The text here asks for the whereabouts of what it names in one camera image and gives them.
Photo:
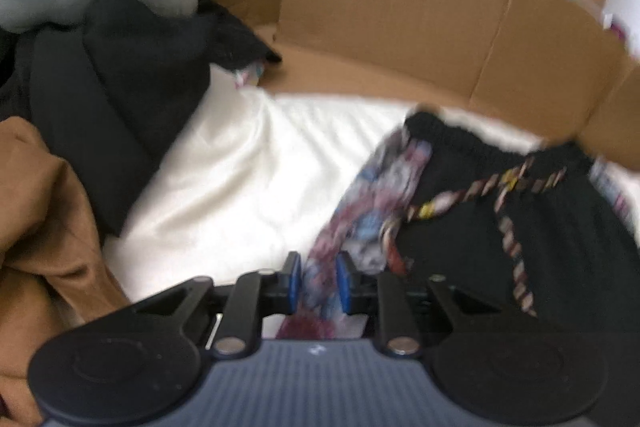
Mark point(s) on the folded cardboard sheet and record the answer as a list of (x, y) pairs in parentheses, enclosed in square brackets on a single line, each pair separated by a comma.
[(400, 7)]

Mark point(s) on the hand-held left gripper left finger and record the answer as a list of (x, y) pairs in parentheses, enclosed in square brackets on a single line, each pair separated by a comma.
[(295, 282)]

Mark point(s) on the brown garment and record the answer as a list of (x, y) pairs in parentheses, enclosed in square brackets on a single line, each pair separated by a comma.
[(40, 217)]

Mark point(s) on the black garment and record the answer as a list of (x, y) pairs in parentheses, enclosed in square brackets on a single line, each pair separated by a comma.
[(100, 97)]

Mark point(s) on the cream bear print blanket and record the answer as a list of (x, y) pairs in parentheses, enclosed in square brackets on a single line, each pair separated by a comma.
[(240, 187)]

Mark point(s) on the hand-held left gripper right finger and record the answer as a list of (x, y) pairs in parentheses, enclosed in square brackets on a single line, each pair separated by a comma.
[(343, 284)]

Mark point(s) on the black pants with patterned stripe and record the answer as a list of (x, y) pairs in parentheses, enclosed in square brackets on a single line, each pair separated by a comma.
[(550, 257)]

